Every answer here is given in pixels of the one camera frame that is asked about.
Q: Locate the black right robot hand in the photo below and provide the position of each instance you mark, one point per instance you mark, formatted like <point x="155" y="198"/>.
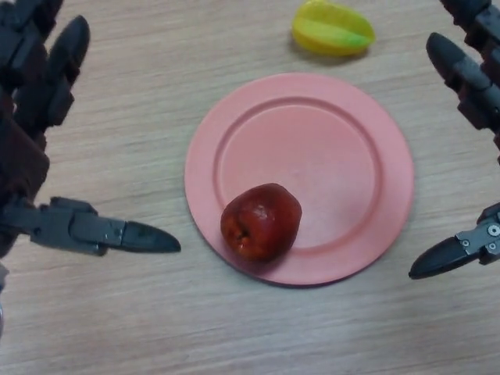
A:
<point x="476" y="90"/>

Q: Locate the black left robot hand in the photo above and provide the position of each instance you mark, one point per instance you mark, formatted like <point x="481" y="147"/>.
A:
<point x="27" y="117"/>

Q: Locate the red apple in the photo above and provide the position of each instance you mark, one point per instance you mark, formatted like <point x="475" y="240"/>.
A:
<point x="265" y="222"/>

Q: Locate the pink round plate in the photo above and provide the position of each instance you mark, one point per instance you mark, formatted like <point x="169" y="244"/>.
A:
<point x="312" y="148"/>

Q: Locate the yellow green starfruit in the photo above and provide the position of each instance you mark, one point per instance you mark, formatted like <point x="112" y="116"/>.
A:
<point x="332" y="31"/>

